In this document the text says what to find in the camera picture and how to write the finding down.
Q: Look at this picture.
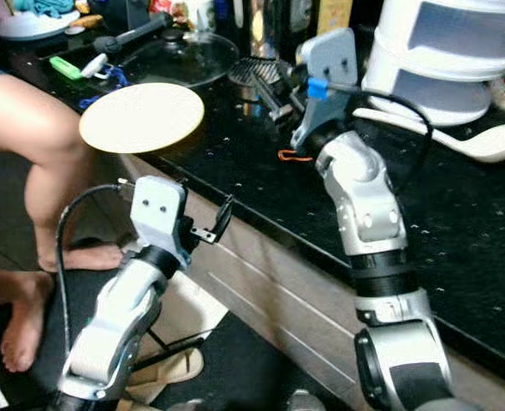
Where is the white tiered plastic container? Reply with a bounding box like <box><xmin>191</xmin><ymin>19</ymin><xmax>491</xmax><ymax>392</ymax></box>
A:
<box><xmin>359</xmin><ymin>0</ymin><xmax>505</xmax><ymax>128</ymax></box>

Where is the grey robot foot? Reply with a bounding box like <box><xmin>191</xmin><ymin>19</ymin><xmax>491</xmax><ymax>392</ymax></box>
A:
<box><xmin>285</xmin><ymin>390</ymin><xmax>326</xmax><ymax>411</ymax></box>

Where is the dark bottle yellow label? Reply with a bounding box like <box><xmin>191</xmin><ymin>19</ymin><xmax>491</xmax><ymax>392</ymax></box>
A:
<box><xmin>315</xmin><ymin>0</ymin><xmax>356</xmax><ymax>37</ymax></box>

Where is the green plastic clip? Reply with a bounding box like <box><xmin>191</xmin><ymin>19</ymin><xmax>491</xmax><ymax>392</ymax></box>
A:
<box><xmin>49</xmin><ymin>56</ymin><xmax>84</xmax><ymax>81</ymax></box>

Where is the beige sandal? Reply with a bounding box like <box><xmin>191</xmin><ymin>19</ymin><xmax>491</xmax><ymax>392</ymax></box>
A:
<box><xmin>126</xmin><ymin>345</ymin><xmax>206</xmax><ymax>388</ymax></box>

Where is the glass pot lid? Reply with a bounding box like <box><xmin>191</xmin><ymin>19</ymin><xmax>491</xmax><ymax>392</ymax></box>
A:
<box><xmin>116</xmin><ymin>30</ymin><xmax>241</xmax><ymax>89</ymax></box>

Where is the cream round plate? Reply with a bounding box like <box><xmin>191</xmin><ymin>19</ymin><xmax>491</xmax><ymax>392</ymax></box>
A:
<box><xmin>79</xmin><ymin>82</ymin><xmax>205</xmax><ymax>155</ymax></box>

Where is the red yellow labelled jar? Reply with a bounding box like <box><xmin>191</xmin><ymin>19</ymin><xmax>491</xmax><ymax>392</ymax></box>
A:
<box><xmin>150</xmin><ymin>0</ymin><xmax>215</xmax><ymax>33</ymax></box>

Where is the bare person leg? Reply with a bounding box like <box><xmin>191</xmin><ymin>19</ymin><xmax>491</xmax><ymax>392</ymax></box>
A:
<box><xmin>0</xmin><ymin>268</ymin><xmax>52</xmax><ymax>373</ymax></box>
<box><xmin>0</xmin><ymin>64</ymin><xmax>125</xmax><ymax>273</ymax></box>

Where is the orange rubber band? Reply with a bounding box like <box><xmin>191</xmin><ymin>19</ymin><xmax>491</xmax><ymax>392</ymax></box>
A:
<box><xmin>278</xmin><ymin>149</ymin><xmax>315</xmax><ymax>164</ymax></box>

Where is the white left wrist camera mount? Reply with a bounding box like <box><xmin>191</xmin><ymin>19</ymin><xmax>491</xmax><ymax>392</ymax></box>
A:
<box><xmin>130</xmin><ymin>176</ymin><xmax>189</xmax><ymax>258</ymax></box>

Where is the teal cloth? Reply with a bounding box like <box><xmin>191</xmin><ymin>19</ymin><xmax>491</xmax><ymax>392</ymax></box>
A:
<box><xmin>30</xmin><ymin>0</ymin><xmax>89</xmax><ymax>18</ymax></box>

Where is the brown bread piece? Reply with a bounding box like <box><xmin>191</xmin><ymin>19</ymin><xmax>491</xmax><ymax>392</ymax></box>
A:
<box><xmin>68</xmin><ymin>13</ymin><xmax>105</xmax><ymax>31</ymax></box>

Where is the black long handle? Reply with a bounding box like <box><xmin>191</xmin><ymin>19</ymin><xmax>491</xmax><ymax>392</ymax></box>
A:
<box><xmin>92</xmin><ymin>13</ymin><xmax>172</xmax><ymax>54</ymax></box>

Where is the black floor mat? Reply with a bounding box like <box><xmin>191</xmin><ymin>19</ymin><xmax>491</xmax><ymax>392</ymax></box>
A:
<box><xmin>0</xmin><ymin>274</ymin><xmax>330</xmax><ymax>411</ymax></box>

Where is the white plastic clip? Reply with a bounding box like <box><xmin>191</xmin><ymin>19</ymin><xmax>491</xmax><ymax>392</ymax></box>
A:
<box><xmin>81</xmin><ymin>53</ymin><xmax>110</xmax><ymax>78</ymax></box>

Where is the shiny steel canister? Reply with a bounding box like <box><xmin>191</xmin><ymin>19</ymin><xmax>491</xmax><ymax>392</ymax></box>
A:
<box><xmin>248</xmin><ymin>0</ymin><xmax>313</xmax><ymax>59</ymax></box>

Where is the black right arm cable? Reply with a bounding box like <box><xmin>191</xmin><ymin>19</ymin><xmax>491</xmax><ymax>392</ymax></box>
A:
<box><xmin>306</xmin><ymin>75</ymin><xmax>435</xmax><ymax>194</ymax></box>

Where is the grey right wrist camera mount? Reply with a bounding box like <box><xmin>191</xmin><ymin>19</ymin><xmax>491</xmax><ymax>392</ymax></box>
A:
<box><xmin>289</xmin><ymin>27</ymin><xmax>359</xmax><ymax>153</ymax></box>

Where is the white plastic ladle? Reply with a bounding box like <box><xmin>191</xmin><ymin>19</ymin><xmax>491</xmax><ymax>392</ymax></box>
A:
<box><xmin>351</xmin><ymin>105</ymin><xmax>505</xmax><ymax>164</ymax></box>

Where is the round metal strainer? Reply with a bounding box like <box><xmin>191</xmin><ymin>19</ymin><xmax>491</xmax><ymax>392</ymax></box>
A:
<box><xmin>227</xmin><ymin>54</ymin><xmax>292</xmax><ymax>88</ymax></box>

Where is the blue cord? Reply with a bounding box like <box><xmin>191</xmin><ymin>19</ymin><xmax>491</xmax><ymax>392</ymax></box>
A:
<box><xmin>79</xmin><ymin>64</ymin><xmax>129</xmax><ymax>110</ymax></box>

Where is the white bowl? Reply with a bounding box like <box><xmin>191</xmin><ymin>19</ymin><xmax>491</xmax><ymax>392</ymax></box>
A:
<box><xmin>0</xmin><ymin>10</ymin><xmax>80</xmax><ymax>42</ymax></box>

